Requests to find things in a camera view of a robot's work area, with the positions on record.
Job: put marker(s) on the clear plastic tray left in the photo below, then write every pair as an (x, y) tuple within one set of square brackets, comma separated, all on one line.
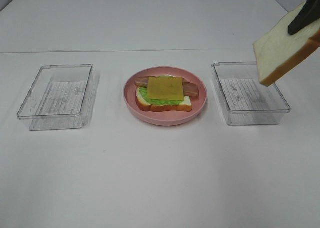
[(61, 97)]

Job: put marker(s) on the bacon strip from tray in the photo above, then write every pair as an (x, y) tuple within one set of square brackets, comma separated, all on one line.
[(190, 89), (142, 81)]

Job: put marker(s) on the clear plastic tray right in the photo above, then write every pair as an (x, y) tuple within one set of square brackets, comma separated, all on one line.
[(243, 100)]

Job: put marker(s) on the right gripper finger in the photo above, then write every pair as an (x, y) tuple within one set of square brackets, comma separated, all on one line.
[(308, 14)]

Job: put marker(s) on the green lettuce leaf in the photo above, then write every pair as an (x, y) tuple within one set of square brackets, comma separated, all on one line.
[(162, 90)]

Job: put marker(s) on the yellow cheese slice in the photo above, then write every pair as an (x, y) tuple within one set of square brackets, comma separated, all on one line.
[(165, 88)]

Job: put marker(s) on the clear plastic tray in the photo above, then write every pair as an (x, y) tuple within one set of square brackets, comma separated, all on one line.
[(61, 97), (243, 100)]

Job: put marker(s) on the bread slice from tray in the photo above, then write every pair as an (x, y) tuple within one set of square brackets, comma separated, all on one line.
[(170, 107)]

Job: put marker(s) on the pink round plate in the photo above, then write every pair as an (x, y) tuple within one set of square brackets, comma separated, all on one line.
[(165, 118)]

